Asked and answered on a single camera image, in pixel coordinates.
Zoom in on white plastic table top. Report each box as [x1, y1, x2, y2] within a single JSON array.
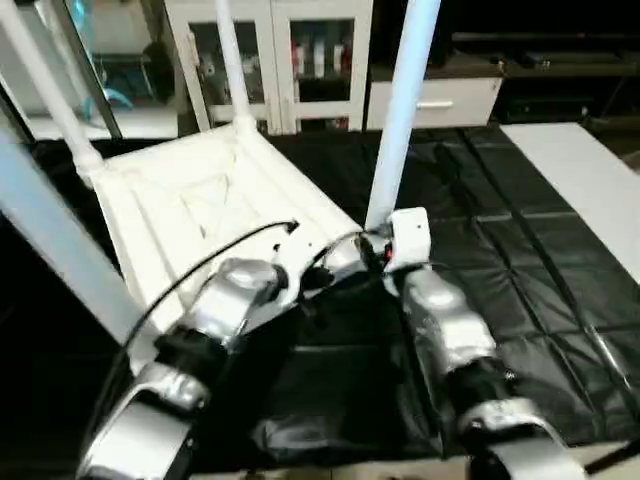
[[75, 120, 379, 366]]

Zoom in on black work mat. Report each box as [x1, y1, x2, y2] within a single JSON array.
[[0, 122, 640, 471]]

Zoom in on white drawer unit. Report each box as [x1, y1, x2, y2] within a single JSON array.
[[365, 77, 503, 131]]

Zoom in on white glass door cabinet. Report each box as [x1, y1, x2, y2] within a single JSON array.
[[165, 0, 376, 134]]

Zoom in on teal plastic object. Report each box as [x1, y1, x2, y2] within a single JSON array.
[[95, 85, 136, 109]]

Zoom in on black metal bench leg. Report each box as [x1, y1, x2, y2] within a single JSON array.
[[585, 440, 640, 476]]

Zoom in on grey metal pole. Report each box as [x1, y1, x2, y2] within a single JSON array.
[[60, 0, 123, 139]]

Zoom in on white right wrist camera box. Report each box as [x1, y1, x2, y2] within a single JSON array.
[[385, 207, 433, 273]]

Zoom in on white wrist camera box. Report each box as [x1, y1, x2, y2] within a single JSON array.
[[275, 235, 341, 306], [385, 207, 433, 273]]

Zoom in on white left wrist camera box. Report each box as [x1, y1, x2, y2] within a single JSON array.
[[275, 235, 341, 306]]

